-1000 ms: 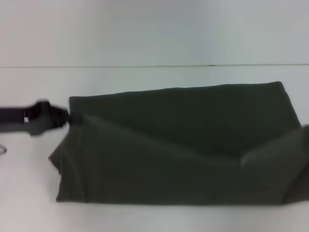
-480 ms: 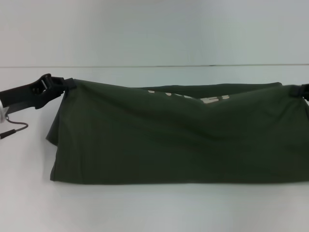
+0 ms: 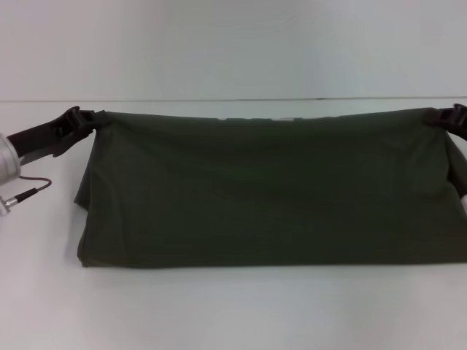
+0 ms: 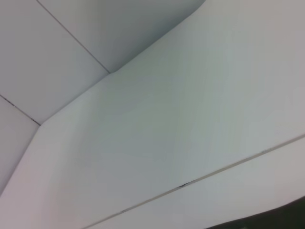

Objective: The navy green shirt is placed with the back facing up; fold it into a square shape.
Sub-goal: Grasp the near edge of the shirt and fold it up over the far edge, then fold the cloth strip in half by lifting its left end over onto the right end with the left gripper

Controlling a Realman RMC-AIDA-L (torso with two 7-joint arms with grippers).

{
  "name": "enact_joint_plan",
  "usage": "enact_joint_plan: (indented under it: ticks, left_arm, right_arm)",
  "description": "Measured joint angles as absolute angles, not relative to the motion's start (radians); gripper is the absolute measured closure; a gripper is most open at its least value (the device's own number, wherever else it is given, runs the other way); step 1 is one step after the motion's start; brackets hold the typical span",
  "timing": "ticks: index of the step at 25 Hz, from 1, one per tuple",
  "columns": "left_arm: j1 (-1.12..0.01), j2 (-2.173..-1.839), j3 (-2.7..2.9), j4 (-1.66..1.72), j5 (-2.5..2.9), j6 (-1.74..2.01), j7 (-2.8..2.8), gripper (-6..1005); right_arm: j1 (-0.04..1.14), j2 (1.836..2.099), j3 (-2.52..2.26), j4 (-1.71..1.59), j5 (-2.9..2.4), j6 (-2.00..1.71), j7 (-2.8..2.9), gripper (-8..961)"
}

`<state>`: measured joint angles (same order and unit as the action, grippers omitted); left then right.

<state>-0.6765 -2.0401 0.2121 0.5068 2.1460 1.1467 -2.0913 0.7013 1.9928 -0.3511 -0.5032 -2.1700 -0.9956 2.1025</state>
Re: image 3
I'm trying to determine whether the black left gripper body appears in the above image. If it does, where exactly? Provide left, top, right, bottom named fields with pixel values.
left=6, top=106, right=82, bottom=157

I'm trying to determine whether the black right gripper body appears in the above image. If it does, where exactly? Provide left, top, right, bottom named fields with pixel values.
left=447, top=103, right=467, bottom=141

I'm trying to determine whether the dark green t-shirt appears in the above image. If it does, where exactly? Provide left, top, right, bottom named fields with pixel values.
left=72, top=108, right=467, bottom=270

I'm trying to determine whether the dark red left wrist cable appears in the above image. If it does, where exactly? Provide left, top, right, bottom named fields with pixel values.
left=16, top=176, right=54, bottom=202

